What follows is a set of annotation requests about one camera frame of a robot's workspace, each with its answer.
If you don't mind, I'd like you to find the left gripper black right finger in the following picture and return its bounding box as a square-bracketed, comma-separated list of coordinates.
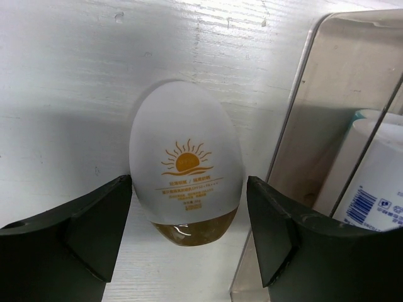
[247, 176, 402, 302]

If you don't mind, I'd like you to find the clear left organizer bin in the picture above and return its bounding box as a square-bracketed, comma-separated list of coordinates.
[230, 9, 402, 301]

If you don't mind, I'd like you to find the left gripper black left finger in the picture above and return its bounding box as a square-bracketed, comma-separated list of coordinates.
[1, 175, 132, 301]

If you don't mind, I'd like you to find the teal pink gradient tube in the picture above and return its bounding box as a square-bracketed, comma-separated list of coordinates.
[349, 109, 366, 125]

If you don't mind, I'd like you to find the white bottle brown cap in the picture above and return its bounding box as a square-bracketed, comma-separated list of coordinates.
[129, 81, 244, 247]

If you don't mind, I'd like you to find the clear white cosmetic tube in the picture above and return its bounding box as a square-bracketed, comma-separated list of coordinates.
[330, 108, 403, 233]

